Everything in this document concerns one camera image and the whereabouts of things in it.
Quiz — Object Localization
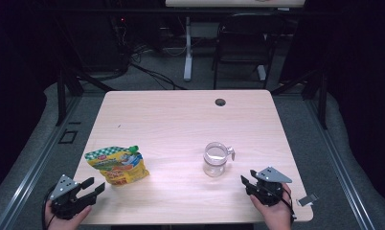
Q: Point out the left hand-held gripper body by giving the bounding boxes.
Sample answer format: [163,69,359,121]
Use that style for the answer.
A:
[49,173,98,221]

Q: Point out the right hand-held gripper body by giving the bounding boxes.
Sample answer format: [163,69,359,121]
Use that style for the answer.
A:
[243,166,293,207]

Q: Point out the clear glass jar hinged lid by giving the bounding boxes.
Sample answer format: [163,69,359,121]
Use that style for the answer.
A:
[202,141,237,178]

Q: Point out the yellow spouted pouch green cap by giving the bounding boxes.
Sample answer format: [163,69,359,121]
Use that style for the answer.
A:
[84,145,150,187]

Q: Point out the person's left hand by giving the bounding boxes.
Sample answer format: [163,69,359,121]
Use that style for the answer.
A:
[44,200,93,230]

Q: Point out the person's right hand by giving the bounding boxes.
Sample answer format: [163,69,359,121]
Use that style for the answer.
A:
[249,191,294,230]

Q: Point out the grey tape strip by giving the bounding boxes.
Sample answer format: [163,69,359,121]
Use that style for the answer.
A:
[296,193,319,207]

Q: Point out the black metal stand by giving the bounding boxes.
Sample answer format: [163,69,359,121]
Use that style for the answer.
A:
[270,68,329,130]
[54,63,116,127]

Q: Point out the black chair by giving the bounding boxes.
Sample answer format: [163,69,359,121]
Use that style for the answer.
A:
[212,12,286,91]

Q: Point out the white desk leg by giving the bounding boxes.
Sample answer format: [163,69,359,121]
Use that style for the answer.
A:
[183,16,194,82]

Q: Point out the dark equipment with red light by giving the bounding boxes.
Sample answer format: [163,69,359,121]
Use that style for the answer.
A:
[108,13,132,75]

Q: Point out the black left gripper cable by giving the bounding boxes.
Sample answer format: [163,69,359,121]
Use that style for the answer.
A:
[40,184,58,230]

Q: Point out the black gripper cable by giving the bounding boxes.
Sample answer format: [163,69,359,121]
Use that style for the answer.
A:
[276,184,298,223]
[40,184,58,230]

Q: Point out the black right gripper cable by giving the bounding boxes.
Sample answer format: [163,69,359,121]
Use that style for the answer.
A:
[276,184,298,223]

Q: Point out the metal floor rail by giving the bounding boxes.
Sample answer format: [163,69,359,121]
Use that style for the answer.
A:
[305,95,377,230]
[0,95,83,230]

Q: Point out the black floor cables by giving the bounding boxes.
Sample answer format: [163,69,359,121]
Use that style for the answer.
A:
[128,47,189,91]

